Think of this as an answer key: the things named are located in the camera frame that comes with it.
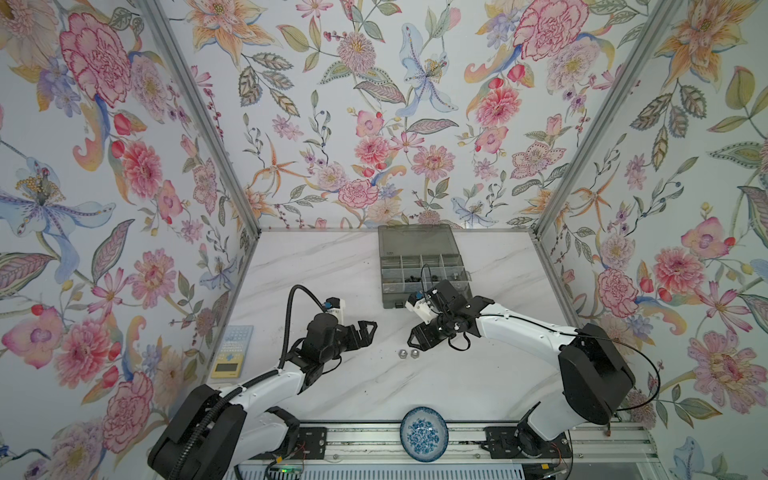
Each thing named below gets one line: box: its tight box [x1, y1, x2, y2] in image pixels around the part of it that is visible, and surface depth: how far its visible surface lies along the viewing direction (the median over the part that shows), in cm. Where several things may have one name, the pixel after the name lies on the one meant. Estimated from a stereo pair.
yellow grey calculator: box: [211, 325, 254, 378], surface depth 90 cm
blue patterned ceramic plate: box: [400, 406, 449, 463], surface depth 76 cm
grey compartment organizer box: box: [377, 224, 472, 309], surface depth 110 cm
